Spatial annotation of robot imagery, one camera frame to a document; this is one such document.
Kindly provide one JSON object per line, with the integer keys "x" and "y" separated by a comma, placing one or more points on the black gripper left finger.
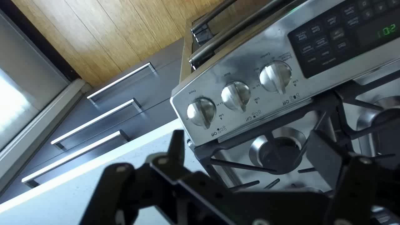
{"x": 119, "y": 188}

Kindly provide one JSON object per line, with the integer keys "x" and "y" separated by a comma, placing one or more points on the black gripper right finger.
{"x": 354, "y": 188}

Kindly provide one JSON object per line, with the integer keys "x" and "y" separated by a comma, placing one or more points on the oval stove burner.
{"x": 389, "y": 133}

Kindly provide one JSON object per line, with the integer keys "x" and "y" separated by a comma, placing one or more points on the large round stove burner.
{"x": 283, "y": 154}

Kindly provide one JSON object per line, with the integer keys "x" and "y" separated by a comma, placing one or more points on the round silver stove knob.
{"x": 201, "y": 112}
{"x": 235, "y": 96}
{"x": 275, "y": 77}

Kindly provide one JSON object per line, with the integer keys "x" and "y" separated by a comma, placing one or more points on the black stove control panel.
{"x": 333, "y": 38}

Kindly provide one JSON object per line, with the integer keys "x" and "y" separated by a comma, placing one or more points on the stainless steel gas stove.
{"x": 250, "y": 63}

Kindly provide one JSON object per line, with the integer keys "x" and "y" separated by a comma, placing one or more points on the black cast iron grate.
{"x": 326, "y": 107}
{"x": 354, "y": 88}

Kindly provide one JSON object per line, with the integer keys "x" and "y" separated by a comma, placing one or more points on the grey drawer cabinet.
{"x": 163, "y": 96}

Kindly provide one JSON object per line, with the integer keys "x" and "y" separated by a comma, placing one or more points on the white framed glass door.
{"x": 25, "y": 96}

